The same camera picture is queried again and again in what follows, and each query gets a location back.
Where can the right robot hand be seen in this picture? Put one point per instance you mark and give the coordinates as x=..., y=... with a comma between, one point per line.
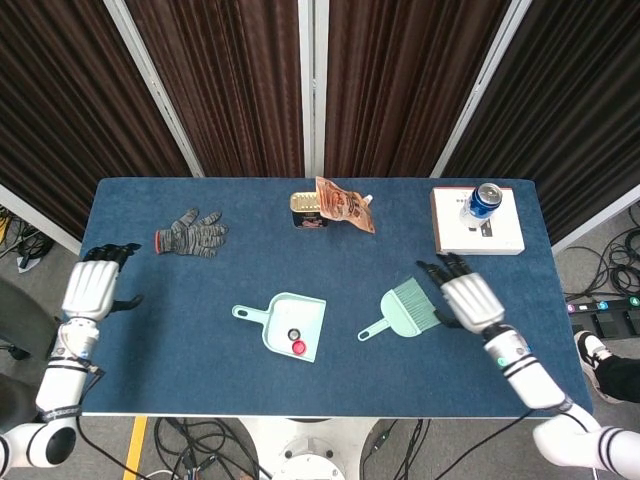
x=472, y=302

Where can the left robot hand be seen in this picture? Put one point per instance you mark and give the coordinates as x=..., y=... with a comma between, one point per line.
x=90, y=290

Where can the light green hand brush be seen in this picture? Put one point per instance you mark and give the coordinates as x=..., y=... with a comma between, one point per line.
x=400, y=310

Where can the light green plastic dustpan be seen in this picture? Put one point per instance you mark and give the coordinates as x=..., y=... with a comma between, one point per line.
x=295, y=315

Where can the red bottle cap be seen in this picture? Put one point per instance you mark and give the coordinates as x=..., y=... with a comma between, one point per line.
x=299, y=347

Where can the black bottle cap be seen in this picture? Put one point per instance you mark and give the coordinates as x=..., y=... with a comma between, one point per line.
x=289, y=334

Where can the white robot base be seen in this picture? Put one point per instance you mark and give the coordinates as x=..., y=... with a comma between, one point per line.
x=310, y=450

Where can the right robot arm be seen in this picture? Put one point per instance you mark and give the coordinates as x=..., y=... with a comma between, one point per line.
x=530, y=375

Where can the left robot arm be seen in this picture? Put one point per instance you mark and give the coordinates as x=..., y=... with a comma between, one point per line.
x=60, y=385

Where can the white cardboard box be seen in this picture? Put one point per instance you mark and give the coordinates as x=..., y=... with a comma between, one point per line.
x=500, y=235

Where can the blue drink can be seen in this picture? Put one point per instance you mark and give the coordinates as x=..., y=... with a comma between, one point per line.
x=480, y=205

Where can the grey knit work glove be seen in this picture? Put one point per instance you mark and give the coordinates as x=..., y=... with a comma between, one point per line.
x=190, y=237

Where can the white black sneaker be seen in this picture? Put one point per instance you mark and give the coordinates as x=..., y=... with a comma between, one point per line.
x=592, y=350

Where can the black foot pedal unit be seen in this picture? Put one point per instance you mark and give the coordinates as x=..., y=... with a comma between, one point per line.
x=607, y=320

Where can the blue fabric table cover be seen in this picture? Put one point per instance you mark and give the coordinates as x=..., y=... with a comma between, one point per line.
x=200, y=375

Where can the orange snack pouch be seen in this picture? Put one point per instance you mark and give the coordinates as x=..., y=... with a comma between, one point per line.
x=345, y=205

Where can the black trouser leg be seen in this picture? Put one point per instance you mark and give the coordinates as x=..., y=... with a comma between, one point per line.
x=622, y=377

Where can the black luncheon meat tin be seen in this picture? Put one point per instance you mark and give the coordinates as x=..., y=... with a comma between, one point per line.
x=307, y=221

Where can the brown folding screen panel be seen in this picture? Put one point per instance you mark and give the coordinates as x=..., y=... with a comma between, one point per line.
x=575, y=100
x=60, y=100
x=400, y=90
x=225, y=90

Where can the white table frame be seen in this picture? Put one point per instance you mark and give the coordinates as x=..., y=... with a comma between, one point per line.
x=320, y=417

